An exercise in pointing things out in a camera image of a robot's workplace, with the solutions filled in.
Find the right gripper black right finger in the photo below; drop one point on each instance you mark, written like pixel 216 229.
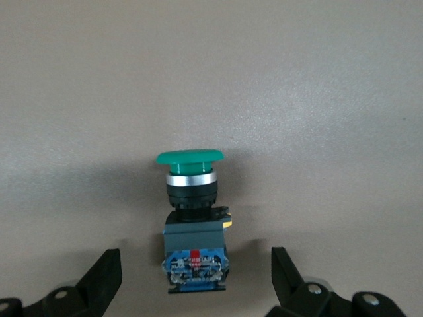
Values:
pixel 287 280

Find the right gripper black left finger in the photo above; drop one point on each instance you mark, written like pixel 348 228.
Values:
pixel 99 284

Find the green mushroom pushbutton switch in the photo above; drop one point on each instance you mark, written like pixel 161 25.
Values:
pixel 193 237

